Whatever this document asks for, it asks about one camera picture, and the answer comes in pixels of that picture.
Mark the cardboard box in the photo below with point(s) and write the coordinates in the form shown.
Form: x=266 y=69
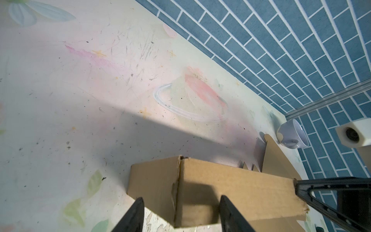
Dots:
x=186 y=192

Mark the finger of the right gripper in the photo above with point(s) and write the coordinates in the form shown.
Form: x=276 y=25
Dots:
x=353 y=205

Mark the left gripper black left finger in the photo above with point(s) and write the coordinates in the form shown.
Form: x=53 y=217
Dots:
x=133 y=220

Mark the lavender ceramic cup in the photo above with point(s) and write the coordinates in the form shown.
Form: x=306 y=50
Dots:
x=291 y=135

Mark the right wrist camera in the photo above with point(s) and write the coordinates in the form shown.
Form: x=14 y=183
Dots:
x=357 y=134

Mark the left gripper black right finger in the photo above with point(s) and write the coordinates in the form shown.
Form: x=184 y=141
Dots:
x=231 y=219

